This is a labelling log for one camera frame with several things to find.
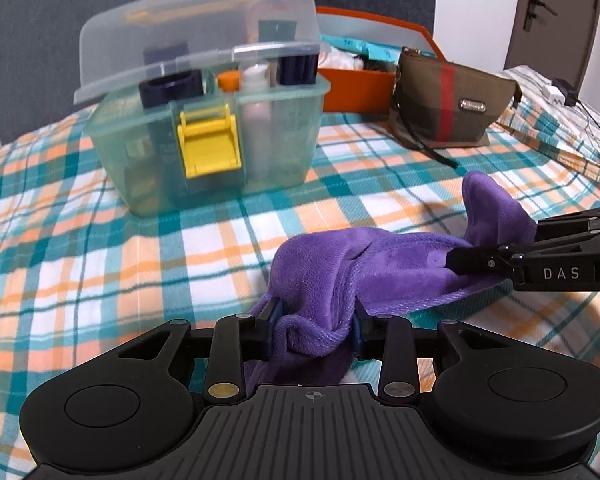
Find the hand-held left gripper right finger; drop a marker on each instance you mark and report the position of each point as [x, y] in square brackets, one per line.
[359, 331]

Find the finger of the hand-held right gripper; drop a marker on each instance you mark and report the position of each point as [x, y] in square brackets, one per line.
[480, 260]
[580, 222]

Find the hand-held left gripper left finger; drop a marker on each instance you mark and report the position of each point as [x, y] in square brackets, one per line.
[275, 322]

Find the purple plush towel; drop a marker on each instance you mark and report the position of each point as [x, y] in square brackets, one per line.
[380, 260]

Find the orange box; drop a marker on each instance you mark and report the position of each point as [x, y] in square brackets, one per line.
[350, 91]

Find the olive striped pouch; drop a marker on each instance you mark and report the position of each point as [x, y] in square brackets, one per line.
[430, 110]

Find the grey door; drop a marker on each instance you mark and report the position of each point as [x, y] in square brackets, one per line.
[570, 35]

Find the white plastic bottle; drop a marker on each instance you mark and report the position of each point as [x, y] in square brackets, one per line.
[256, 120]

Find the plaid blanket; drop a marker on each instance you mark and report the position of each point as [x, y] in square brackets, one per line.
[80, 260]

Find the clear plastic storage box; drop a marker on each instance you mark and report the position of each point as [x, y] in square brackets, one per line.
[130, 160]

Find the orange capped bottle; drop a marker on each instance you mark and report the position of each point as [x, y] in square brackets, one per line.
[228, 81]

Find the dark blue bottle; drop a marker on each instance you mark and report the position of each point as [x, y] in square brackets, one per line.
[297, 70]

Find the dark blue capped jar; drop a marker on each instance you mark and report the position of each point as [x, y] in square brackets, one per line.
[172, 90]

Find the teal packet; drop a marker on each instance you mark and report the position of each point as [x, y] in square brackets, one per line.
[345, 41]

